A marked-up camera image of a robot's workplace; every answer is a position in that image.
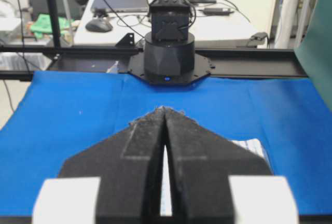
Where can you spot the black aluminium frame rail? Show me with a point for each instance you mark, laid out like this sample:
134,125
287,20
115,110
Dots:
222,63

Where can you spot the green backdrop cloth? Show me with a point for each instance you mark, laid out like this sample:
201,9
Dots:
314,53

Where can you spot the black power adapter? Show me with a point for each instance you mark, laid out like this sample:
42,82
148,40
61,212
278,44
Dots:
217,11

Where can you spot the green cloth on desk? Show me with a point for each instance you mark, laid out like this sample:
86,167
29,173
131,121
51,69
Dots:
42,25

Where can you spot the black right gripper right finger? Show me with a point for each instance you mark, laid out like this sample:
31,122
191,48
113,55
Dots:
200,163

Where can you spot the blue table cloth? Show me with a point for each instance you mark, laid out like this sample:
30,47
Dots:
63,113

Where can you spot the black vertical pole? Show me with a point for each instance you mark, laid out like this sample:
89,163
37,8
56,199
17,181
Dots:
53,12

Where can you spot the blue white striped towel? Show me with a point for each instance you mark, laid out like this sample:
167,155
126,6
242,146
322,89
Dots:
254,146

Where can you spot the black computer mouse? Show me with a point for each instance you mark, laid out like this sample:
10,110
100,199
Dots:
99,25

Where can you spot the white desk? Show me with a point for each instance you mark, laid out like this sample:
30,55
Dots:
209,31

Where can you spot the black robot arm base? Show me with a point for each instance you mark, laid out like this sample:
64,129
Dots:
169,56

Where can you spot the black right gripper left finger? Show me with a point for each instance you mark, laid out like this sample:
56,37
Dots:
129,164

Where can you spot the grey laptop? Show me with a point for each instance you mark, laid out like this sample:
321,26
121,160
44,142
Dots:
120,5

